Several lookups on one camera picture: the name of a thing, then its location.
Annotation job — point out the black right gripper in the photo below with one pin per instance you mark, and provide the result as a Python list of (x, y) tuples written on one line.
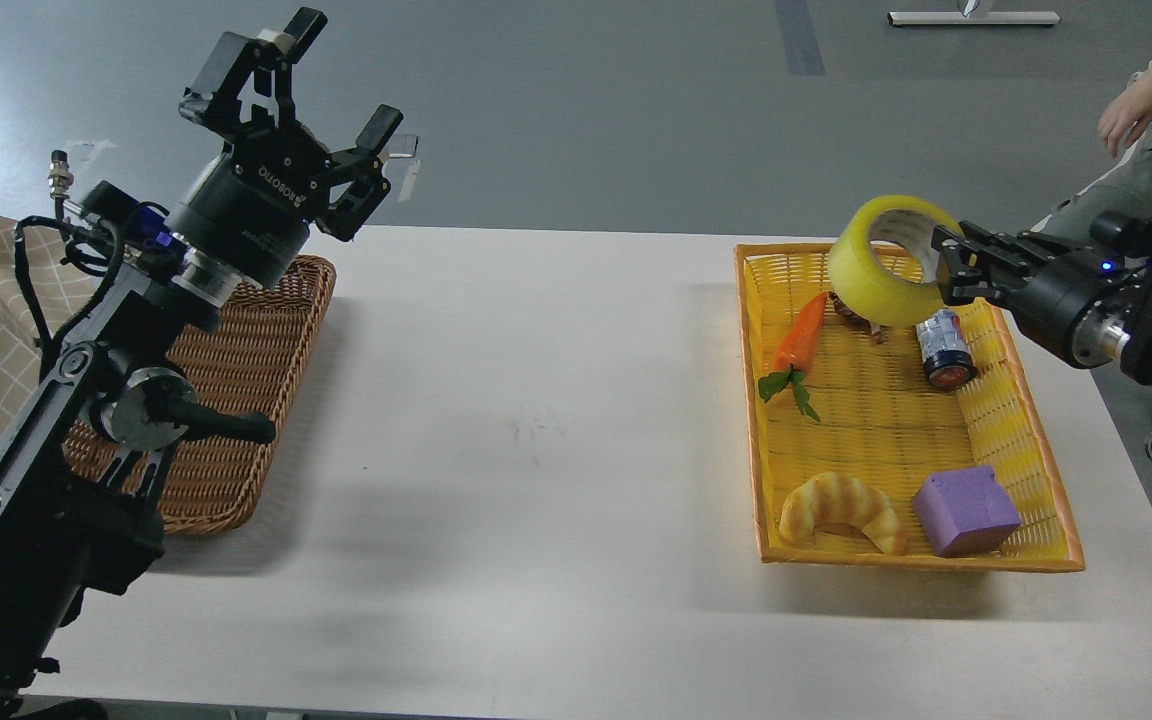
[(1070, 305)]

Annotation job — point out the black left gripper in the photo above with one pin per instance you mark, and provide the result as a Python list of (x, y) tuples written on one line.
[(250, 206)]

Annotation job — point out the yellow tape roll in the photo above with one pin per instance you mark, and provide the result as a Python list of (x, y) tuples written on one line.
[(864, 283)]

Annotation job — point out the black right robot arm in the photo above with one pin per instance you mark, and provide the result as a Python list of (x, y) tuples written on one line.
[(1130, 239)]

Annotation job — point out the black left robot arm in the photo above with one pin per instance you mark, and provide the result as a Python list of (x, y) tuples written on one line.
[(110, 283)]

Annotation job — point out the small silver can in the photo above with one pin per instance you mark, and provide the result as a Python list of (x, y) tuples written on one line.
[(947, 362)]

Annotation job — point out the brown toy animal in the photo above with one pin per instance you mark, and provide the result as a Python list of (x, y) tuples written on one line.
[(877, 333)]

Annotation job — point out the yellow plastic basket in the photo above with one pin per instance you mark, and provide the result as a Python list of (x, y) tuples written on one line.
[(879, 421)]

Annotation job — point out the orange toy carrot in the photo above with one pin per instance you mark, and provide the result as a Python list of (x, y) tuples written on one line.
[(794, 359)]

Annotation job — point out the brown wicker basket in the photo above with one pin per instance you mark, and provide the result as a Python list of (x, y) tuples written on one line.
[(253, 362)]

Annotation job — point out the purple foam block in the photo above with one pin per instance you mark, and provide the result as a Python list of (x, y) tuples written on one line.
[(965, 511)]

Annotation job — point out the white floor bar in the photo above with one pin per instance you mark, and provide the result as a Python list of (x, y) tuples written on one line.
[(976, 19)]

